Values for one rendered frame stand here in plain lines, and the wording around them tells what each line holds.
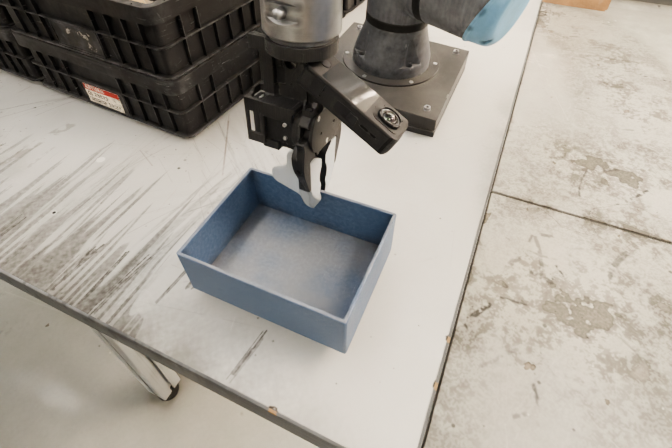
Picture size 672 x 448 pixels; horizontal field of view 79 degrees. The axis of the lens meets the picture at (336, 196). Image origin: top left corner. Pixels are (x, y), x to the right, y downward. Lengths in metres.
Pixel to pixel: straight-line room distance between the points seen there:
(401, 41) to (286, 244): 0.43
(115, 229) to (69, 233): 0.06
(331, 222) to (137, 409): 0.89
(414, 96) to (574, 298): 0.96
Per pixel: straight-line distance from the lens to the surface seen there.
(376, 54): 0.79
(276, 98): 0.44
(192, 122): 0.75
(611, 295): 1.59
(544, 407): 1.31
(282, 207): 0.56
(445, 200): 0.63
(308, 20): 0.38
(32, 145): 0.88
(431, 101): 0.77
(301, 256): 0.52
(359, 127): 0.40
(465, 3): 0.68
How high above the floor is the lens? 1.14
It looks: 46 degrees down
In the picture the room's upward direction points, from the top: straight up
